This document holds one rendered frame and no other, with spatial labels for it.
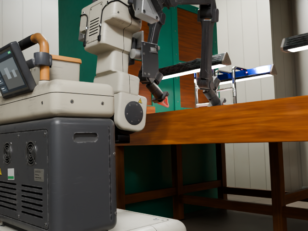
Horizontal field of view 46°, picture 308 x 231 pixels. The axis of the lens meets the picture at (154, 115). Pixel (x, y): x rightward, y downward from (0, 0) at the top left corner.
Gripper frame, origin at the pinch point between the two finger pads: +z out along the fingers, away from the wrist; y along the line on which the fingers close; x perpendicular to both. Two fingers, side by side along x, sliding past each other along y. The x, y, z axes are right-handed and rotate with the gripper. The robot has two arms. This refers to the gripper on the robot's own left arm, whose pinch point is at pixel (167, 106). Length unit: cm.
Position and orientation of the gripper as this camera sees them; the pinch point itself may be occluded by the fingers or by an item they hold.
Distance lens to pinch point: 222.6
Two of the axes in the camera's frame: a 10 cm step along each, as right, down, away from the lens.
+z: 5.6, 6.7, 4.8
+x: -4.5, 7.4, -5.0
